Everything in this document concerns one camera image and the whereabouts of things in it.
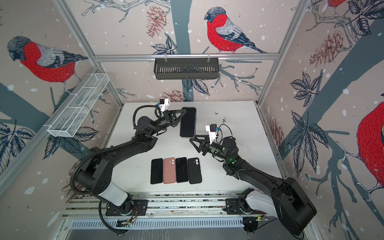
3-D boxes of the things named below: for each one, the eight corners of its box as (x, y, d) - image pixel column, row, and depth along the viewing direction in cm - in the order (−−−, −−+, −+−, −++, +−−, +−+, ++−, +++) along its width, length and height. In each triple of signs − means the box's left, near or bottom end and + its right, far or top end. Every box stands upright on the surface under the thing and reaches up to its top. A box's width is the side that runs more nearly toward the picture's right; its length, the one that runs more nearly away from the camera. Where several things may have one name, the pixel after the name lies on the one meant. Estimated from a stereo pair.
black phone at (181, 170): (176, 183, 83) (176, 181, 81) (176, 160, 92) (175, 158, 90) (188, 181, 84) (188, 180, 81) (186, 159, 93) (186, 156, 90)
